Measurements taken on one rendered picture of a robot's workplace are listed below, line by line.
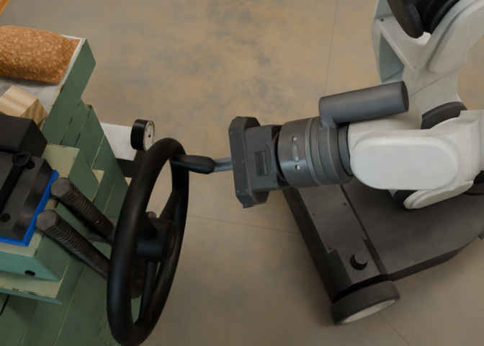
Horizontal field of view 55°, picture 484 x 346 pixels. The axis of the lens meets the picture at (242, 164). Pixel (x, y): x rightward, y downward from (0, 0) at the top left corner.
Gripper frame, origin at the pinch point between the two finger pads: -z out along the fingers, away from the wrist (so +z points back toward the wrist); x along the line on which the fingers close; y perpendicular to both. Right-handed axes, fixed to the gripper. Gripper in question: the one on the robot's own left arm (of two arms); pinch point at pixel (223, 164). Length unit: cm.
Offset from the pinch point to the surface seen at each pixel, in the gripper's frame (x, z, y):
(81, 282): -17.8, -35.9, -2.6
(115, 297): -13.8, -4.2, 18.5
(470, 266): -38, 18, -107
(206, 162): 0.5, -0.2, 3.8
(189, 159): 1.1, -2.4, 4.7
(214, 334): -47, -47, -56
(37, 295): -13.4, -15.2, 20.6
